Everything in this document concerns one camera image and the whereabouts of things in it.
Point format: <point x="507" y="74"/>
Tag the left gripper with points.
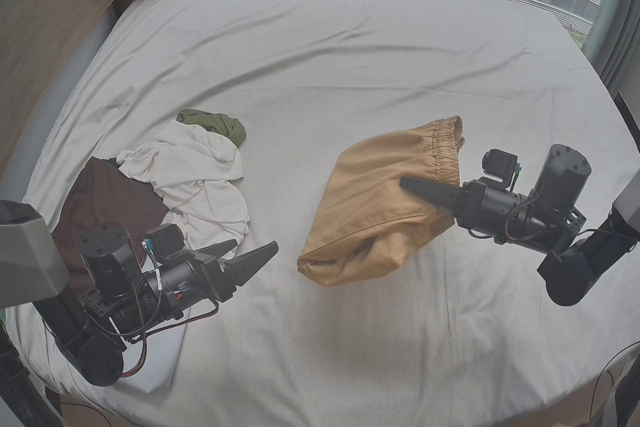
<point x="195" y="277"/>

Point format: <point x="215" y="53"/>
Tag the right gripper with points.
<point x="495" y="210"/>

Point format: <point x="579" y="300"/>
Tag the tan shorts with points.
<point x="360" y="215"/>

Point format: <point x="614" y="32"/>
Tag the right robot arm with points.
<point x="565" y="175"/>

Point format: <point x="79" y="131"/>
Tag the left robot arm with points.
<point x="30" y="255"/>

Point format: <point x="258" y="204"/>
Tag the white garment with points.
<point x="200" y="175"/>

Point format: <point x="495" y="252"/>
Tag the pale grey garment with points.
<point x="160" y="355"/>

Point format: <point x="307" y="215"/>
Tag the green garment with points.
<point x="220" y="123"/>

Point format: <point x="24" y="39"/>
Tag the dark brown garment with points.
<point x="110" y="195"/>

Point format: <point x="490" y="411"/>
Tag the blue-green curtain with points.
<point x="617" y="14"/>

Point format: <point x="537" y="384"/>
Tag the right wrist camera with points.
<point x="500" y="165"/>

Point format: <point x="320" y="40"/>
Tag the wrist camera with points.
<point x="165" y="240"/>
<point x="500" y="165"/>

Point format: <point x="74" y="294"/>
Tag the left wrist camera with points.
<point x="165" y="240"/>

